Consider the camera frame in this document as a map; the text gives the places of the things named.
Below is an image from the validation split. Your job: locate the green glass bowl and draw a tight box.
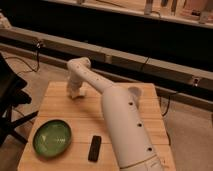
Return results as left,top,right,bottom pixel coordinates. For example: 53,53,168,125
32,119,72,158

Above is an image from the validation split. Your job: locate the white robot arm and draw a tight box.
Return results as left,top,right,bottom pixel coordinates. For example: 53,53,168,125
67,57,164,171

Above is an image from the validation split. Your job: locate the white ceramic cup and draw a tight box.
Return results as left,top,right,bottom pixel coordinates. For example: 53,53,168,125
128,87,142,104

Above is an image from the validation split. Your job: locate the black cable on floor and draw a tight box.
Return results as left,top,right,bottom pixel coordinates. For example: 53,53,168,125
4,40,45,75

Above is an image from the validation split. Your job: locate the black rectangular remote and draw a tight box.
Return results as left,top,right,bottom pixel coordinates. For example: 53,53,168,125
88,135,102,162

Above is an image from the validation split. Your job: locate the black cable right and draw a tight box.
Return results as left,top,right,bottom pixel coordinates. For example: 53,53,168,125
159,94,174,118

